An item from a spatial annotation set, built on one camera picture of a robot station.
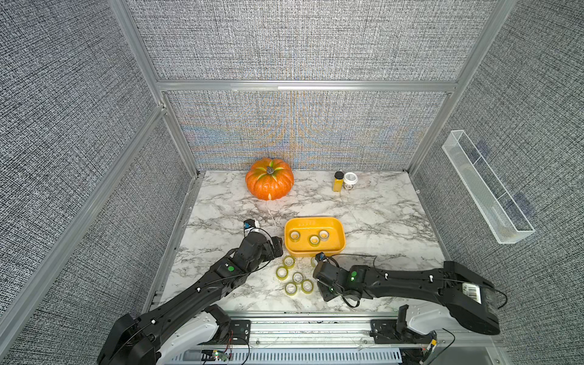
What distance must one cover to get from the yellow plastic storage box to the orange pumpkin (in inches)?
5.6

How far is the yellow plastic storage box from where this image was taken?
92 cm

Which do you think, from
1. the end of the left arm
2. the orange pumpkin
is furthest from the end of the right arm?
the orange pumpkin

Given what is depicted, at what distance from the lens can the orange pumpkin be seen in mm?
1023
